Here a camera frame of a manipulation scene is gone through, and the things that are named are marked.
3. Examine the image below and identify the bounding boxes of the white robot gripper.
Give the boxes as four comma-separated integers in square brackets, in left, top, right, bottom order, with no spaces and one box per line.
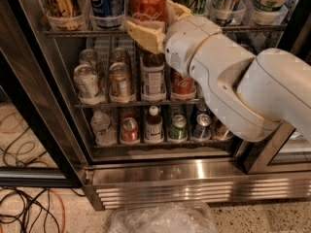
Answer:
[125,0,222,75]

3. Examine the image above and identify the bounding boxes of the red coke can top shelf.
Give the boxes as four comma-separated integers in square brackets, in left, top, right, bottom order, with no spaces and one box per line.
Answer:
[129,0,166,22]

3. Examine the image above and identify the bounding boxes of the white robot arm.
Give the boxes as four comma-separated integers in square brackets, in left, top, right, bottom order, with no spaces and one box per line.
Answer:
[125,0,311,142]

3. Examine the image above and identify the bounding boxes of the gold can back middle shelf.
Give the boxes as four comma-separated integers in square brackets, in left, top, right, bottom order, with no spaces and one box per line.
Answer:
[110,48,131,66]

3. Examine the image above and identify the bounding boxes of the gold can shelf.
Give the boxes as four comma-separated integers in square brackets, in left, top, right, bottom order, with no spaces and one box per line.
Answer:
[110,48,131,66]
[109,62,133,103]

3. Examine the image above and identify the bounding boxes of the blue pepsi can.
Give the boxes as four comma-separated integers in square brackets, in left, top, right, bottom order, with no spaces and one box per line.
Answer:
[90,0,124,29]

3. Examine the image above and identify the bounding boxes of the blue red bull can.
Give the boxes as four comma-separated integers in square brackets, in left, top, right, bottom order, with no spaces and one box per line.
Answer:
[213,0,240,26]

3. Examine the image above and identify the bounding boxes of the brown tea bottle middle shelf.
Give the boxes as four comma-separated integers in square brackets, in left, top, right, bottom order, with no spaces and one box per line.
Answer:
[141,51,166,101]

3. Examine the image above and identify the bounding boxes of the brown tea bottle shelf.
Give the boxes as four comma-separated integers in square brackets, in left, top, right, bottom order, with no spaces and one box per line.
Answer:
[145,106,163,143]
[141,51,166,101]

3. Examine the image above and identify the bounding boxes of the red coke can front middle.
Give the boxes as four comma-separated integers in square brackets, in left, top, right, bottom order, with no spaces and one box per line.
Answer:
[170,69,196,100]

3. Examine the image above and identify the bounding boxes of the gold can front middle shelf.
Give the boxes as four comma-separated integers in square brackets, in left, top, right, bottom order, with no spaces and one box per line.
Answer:
[109,62,133,103]

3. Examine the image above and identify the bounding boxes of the silver can back left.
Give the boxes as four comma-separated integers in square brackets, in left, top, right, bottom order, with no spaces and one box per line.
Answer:
[79,49,98,68]

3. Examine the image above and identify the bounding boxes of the silver can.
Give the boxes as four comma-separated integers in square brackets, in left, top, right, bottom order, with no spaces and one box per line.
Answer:
[79,49,98,68]
[74,64,105,105]

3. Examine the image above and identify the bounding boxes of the silver can front left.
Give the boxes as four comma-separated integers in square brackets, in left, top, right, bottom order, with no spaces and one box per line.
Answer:
[74,64,105,105]

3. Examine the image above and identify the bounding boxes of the yellow gold tall can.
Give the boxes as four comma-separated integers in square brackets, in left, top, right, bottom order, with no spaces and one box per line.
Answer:
[47,0,83,31]

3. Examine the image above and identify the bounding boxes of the brown tea bottle bottom shelf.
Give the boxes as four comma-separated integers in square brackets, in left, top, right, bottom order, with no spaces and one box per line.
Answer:
[145,106,163,143]

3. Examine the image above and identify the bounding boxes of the green can bottom shelf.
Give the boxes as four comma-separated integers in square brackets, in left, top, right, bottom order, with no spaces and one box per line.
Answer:
[168,115,188,143]

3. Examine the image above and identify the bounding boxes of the blue can bottom front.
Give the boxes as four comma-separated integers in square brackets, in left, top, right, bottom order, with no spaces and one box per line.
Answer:
[191,114,211,141]

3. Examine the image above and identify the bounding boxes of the red can bottom shelf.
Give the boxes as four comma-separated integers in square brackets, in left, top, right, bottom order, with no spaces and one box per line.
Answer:
[121,117,139,145]

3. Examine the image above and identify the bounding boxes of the stainless steel fridge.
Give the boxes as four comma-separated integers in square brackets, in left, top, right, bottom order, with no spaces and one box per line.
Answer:
[0,0,311,211]

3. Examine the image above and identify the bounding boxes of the gold can bottom front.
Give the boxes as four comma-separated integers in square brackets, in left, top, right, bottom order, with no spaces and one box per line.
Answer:
[214,120,233,141]

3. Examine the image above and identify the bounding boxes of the clear water bottle bottom shelf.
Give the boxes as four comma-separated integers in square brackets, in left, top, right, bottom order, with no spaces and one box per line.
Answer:
[91,111,117,147]

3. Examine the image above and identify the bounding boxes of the clear plastic bag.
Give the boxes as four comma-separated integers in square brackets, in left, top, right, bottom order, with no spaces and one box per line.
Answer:
[107,202,219,233]

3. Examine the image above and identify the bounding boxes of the black and orange cables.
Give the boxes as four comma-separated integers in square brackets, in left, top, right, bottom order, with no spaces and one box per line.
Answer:
[0,112,86,233]

